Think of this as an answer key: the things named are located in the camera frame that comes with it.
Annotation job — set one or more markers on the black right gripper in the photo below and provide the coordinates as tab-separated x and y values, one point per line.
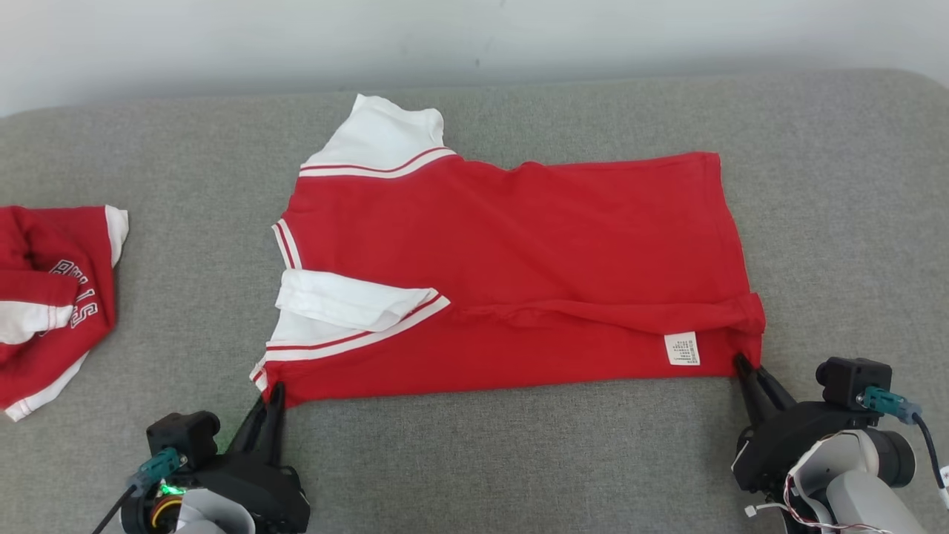
786	445

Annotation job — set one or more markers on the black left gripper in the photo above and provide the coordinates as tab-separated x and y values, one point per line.
267	497

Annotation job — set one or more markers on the red Bulls shorts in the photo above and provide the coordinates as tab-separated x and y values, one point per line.
81	245

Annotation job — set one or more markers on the red white-sleeved T-shirt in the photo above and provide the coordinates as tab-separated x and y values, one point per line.
519	245

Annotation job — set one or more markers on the grey fabric sofa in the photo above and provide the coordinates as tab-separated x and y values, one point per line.
519	460

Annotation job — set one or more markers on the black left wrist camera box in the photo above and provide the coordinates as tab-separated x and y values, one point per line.
182	437

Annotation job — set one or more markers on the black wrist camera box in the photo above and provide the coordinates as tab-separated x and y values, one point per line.
182	437
852	378

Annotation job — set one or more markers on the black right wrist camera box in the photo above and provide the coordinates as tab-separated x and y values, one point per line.
852	378

